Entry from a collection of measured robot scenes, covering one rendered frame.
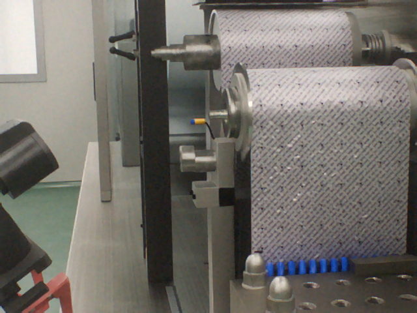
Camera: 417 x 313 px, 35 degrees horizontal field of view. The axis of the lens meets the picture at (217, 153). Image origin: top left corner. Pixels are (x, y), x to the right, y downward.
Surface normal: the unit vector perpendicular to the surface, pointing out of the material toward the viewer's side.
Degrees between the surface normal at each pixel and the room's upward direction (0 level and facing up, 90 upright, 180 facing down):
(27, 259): 29
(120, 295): 0
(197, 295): 0
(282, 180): 90
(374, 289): 0
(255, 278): 90
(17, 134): 91
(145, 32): 90
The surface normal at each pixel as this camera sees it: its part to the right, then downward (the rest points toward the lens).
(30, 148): 0.23, -0.29
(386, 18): -0.99, 0.05
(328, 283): -0.02, -0.99
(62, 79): 0.16, 0.16
